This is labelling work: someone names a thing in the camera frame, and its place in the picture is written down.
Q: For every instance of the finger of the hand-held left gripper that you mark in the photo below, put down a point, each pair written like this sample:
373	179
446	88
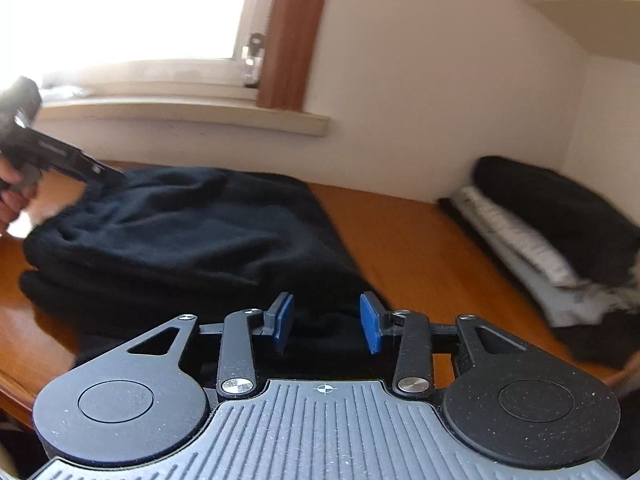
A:
97	170

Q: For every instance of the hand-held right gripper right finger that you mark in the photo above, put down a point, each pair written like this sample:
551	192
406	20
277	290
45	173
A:
371	325

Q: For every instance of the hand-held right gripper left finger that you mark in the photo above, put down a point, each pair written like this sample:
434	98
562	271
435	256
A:
284	322

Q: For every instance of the black knit pants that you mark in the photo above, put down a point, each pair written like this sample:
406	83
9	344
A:
200	240

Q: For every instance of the stack of folded clothes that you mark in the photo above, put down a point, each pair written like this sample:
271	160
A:
600	345

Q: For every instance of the person's left hand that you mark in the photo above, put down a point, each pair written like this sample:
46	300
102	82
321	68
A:
10	205

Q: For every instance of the clear plastic bag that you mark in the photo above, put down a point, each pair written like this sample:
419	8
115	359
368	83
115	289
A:
65	94

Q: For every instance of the beige window sill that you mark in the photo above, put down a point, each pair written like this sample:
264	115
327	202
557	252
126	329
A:
200	117

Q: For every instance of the folded white printed garment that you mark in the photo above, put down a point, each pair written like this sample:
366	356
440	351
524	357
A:
520	235

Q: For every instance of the folded black garment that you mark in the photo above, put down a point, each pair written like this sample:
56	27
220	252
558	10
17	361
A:
560	205

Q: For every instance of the wooden window trim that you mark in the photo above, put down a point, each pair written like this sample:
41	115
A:
295	35

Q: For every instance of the white window frame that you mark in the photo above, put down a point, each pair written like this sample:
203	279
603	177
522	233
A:
200	77

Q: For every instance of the cream wall bookshelf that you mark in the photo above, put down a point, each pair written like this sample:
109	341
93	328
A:
590	20

